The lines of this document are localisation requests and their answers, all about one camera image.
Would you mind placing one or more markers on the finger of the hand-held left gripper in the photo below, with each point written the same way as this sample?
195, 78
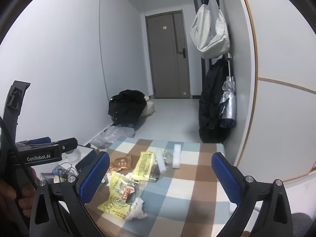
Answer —
70, 143
39, 140

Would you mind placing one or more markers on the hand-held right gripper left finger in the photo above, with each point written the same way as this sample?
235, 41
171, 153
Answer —
95, 175

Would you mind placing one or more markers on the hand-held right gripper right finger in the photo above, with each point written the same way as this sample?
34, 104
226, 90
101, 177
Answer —
226, 175

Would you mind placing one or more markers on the yellow snack wrapper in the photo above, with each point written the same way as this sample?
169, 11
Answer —
112, 181

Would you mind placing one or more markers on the white shoulder bag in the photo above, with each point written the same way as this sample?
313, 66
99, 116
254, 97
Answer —
209, 34

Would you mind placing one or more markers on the person's left hand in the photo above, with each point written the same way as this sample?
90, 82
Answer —
7, 195

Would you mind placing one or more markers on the small white jar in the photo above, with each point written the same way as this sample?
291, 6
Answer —
72, 156

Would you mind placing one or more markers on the dark flat case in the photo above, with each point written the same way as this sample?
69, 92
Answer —
86, 161

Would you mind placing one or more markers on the white bedside table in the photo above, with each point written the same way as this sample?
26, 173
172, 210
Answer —
85, 151

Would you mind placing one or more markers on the brown snack packet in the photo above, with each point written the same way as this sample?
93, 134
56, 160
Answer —
118, 166
128, 161

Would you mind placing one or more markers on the plaid blanket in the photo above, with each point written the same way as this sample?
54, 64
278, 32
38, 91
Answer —
197, 177

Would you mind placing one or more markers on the clear plastic bag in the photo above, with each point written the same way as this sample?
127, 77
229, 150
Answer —
111, 134

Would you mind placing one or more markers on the yellow printed wrapper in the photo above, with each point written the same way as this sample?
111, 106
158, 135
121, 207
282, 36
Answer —
144, 164

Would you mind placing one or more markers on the white foam block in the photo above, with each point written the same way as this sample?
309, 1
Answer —
177, 155

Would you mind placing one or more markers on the crumpled white tissue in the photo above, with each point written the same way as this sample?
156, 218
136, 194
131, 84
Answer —
137, 208

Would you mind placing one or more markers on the dark snack wrapper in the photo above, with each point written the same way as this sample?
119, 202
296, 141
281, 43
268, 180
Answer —
154, 173

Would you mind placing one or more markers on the crumpled clear plastic wrapper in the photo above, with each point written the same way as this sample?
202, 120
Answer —
169, 156

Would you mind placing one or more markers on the black clothes pile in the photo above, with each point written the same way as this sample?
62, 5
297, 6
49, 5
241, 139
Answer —
127, 106

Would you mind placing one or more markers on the silver folded umbrella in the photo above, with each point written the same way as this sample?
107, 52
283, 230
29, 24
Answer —
228, 103

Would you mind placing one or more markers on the black hanging jacket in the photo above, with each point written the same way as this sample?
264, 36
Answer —
209, 98

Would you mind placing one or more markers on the beige cloth bag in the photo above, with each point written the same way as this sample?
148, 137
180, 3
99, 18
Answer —
148, 109

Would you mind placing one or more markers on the grey door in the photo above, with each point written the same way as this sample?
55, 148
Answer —
163, 61

